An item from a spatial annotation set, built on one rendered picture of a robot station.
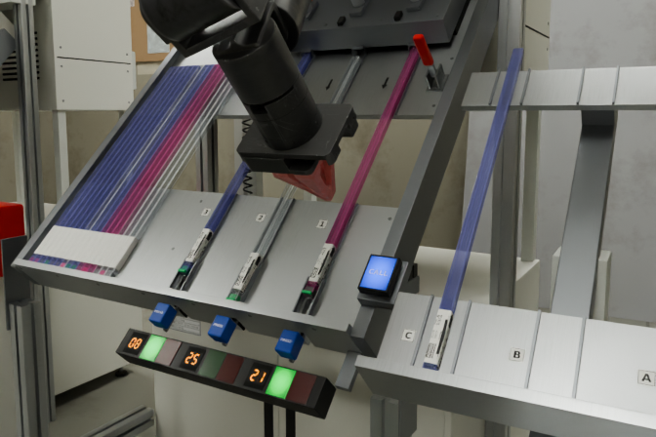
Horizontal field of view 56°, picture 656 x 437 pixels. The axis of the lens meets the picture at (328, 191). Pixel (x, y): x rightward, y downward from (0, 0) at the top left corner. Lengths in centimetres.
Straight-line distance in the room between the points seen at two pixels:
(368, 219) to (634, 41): 275
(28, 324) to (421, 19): 88
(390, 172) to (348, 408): 287
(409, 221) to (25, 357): 77
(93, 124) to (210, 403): 422
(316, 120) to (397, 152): 338
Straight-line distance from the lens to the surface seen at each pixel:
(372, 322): 76
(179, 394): 146
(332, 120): 56
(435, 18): 106
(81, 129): 553
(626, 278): 337
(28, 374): 130
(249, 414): 134
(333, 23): 115
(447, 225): 388
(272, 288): 86
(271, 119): 53
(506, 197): 119
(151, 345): 93
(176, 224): 104
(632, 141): 339
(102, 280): 102
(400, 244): 81
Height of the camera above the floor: 98
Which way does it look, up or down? 7 degrees down
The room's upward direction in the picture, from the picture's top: straight up
